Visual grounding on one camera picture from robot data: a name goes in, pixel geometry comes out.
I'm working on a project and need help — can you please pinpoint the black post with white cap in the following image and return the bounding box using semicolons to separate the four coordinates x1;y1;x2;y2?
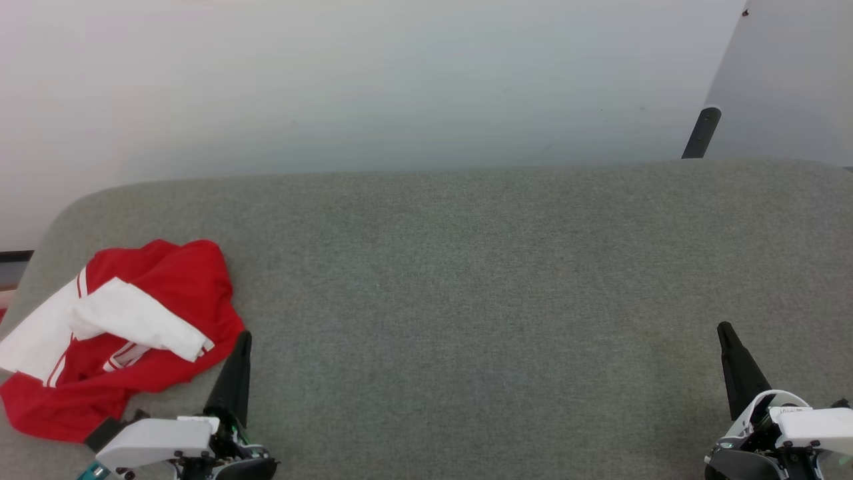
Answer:
681;106;722;159

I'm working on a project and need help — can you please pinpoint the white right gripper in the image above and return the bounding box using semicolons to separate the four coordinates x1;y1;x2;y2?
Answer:
705;321;853;480

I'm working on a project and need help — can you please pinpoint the red and white shirt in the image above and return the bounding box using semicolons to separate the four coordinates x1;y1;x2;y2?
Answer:
0;239;246;444

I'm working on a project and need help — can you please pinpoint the white flat board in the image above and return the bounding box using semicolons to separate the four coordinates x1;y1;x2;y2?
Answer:
704;0;853;167

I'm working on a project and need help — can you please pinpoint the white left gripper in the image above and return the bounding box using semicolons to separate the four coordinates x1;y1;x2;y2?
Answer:
97;331;279;480

